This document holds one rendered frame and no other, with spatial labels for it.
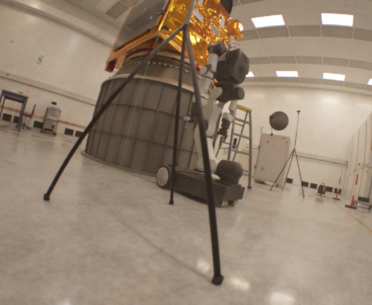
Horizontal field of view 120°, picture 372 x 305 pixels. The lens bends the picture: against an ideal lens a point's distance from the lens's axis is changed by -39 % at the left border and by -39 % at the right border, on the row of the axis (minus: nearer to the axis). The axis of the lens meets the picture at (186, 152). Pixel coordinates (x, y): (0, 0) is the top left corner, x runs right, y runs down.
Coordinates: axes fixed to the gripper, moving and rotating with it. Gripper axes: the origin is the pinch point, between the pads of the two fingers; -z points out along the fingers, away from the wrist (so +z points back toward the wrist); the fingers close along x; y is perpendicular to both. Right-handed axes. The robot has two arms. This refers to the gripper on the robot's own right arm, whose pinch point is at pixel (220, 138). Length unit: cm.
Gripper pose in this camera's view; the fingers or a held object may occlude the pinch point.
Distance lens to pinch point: 181.4
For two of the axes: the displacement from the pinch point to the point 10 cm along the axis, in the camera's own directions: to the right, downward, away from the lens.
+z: 3.5, -9.3, -1.3
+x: -6.1, -3.2, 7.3
